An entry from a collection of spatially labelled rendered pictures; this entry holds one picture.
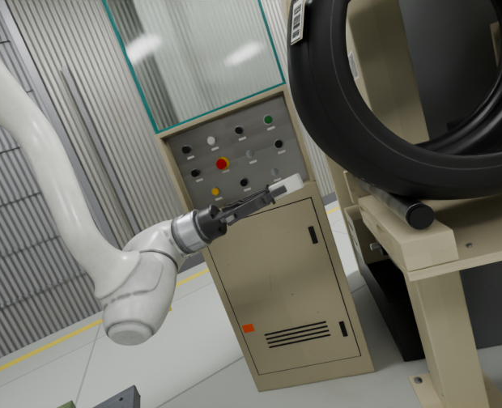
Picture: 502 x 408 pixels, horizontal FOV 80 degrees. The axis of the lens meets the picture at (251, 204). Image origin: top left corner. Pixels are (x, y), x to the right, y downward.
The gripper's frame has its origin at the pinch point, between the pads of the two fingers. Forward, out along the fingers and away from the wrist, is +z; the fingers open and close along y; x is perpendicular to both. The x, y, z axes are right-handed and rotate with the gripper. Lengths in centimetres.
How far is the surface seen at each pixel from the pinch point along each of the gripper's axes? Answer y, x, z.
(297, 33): -10.4, -22.6, 13.0
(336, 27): -11.7, -20.2, 18.2
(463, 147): 14.5, 12.1, 39.5
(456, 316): 27, 65, 27
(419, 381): 43, 101, 9
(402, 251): -9.8, 17.8, 14.2
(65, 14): 236, -207, -140
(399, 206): -5.5, 11.6, 17.6
